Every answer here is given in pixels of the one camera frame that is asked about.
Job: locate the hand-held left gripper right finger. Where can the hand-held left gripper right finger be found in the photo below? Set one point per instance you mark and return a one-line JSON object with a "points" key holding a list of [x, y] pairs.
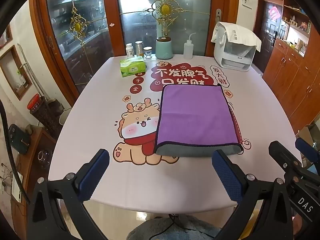
{"points": [[227, 177]]}

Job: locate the wooden side cabinet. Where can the wooden side cabinet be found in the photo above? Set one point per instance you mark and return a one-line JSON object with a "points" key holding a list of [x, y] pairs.
{"points": [[30, 160]]}

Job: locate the clear squeeze wash bottle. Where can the clear squeeze wash bottle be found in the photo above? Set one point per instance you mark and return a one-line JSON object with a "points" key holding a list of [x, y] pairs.
{"points": [[188, 50]]}

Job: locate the green tissue pack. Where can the green tissue pack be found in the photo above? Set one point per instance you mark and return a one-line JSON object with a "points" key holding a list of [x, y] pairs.
{"points": [[133, 66]]}

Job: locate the red lidded storage jar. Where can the red lidded storage jar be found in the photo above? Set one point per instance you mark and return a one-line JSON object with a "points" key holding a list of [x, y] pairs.
{"points": [[43, 112]]}

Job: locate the red paper door decoration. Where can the red paper door decoration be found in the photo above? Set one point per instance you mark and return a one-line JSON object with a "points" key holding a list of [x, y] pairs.
{"points": [[275, 13]]}

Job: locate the metal lidded jar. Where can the metal lidded jar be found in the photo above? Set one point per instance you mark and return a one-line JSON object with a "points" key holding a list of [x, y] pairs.
{"points": [[139, 48]]}

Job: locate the white pill bottle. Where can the white pill bottle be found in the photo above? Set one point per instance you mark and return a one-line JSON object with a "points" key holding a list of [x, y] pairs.
{"points": [[129, 50]]}

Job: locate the wooden framed glass sliding door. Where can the wooden framed glass sliding door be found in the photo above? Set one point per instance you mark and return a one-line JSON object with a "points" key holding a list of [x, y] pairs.
{"points": [[100, 30]]}

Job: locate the black device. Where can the black device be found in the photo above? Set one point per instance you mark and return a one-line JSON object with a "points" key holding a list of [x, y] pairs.
{"points": [[18, 138]]}

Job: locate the small gold door ornament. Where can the small gold door ornament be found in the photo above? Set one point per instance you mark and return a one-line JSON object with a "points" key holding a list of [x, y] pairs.
{"points": [[77, 26]]}

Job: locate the teal canister with wooden lid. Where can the teal canister with wooden lid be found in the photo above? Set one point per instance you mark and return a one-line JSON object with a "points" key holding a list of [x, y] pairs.
{"points": [[163, 48]]}

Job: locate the purple grey towel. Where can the purple grey towel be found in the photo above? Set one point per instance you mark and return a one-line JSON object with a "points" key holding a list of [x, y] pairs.
{"points": [[195, 115]]}

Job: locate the white countertop appliance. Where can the white countertop appliance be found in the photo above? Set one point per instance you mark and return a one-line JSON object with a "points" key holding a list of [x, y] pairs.
{"points": [[233, 60]]}

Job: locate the large gold door ornament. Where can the large gold door ornament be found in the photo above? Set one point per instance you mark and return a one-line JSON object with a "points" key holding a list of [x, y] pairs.
{"points": [[165, 8]]}

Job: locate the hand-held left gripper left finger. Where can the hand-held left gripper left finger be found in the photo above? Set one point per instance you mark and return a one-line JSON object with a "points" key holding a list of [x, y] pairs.
{"points": [[93, 176]]}

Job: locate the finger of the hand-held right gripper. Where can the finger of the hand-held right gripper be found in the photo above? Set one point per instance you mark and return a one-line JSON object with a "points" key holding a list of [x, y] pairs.
{"points": [[303, 145], [281, 152]]}

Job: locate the dark wooden entrance door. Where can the dark wooden entrance door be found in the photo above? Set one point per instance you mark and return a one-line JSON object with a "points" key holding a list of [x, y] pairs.
{"points": [[265, 35]]}

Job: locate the printed cartoon tablecloth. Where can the printed cartoon tablecloth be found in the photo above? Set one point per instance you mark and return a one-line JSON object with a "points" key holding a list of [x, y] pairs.
{"points": [[100, 97]]}

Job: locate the small glass jar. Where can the small glass jar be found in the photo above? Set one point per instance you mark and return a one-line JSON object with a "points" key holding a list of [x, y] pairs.
{"points": [[147, 53]]}

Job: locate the white cloth cover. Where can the white cloth cover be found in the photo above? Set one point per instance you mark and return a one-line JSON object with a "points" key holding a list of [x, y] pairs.
{"points": [[240, 33]]}

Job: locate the white wall switch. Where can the white wall switch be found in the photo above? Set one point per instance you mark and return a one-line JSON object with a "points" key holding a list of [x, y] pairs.
{"points": [[246, 2]]}

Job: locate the wooden wall cabinet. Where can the wooden wall cabinet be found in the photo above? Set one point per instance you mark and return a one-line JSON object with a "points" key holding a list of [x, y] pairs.
{"points": [[290, 80]]}

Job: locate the clear glass bowl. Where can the clear glass bowl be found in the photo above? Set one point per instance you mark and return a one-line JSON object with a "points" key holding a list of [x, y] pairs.
{"points": [[45, 158]]}

